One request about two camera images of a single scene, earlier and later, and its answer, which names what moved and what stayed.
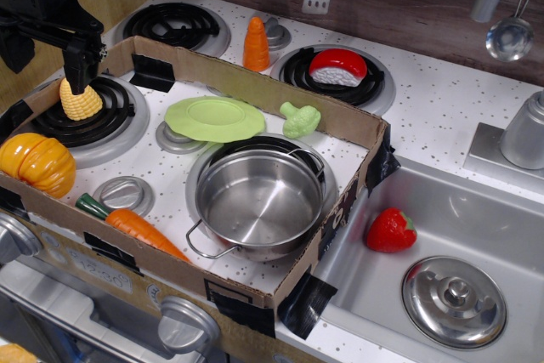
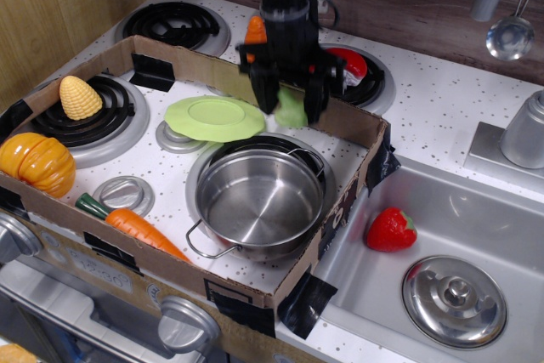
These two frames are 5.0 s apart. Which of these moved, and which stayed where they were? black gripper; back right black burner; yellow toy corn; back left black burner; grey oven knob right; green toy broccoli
Moved: black gripper; green toy broccoli
Stayed: back right black burner; grey oven knob right; back left black burner; yellow toy corn
